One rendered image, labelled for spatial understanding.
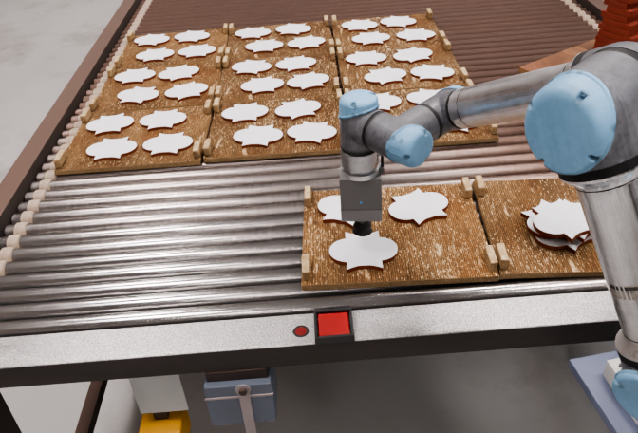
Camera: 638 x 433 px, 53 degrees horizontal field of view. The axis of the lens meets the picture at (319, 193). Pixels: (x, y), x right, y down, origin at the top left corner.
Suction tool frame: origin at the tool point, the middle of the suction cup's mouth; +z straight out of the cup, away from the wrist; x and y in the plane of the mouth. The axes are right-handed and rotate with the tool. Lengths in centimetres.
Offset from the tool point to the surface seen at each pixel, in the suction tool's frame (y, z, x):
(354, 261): 1.7, 5.1, 4.2
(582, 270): -45.1, 6.3, 5.6
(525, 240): -35.5, 6.3, -4.1
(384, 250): -4.8, 5.1, 0.4
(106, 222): 64, 8, -14
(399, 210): -8.3, 5.1, -14.3
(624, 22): -73, -17, -74
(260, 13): 48, 8, -168
